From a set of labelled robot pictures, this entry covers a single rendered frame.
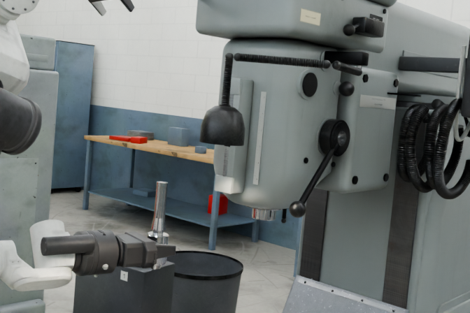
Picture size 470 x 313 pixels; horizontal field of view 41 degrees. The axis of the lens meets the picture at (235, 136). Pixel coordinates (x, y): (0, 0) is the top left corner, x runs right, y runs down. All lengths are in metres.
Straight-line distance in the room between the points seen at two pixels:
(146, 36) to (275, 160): 6.98
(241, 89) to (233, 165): 0.14
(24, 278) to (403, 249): 0.83
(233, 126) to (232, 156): 0.16
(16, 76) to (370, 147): 0.70
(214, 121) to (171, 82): 6.68
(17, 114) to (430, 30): 0.96
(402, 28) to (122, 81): 7.10
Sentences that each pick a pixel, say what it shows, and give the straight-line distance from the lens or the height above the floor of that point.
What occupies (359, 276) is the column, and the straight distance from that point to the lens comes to 1.59.
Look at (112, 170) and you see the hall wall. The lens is 8.46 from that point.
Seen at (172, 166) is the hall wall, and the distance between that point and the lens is 7.58.
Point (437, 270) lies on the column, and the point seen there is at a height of 1.16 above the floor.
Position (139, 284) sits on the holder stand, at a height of 1.06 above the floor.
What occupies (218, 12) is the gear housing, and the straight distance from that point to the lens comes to 1.18.
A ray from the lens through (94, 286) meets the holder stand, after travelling 1.61.
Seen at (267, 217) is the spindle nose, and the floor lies 1.29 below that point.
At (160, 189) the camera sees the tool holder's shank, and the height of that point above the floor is 1.31.
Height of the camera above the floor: 1.52
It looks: 4 degrees down
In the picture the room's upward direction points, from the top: 5 degrees clockwise
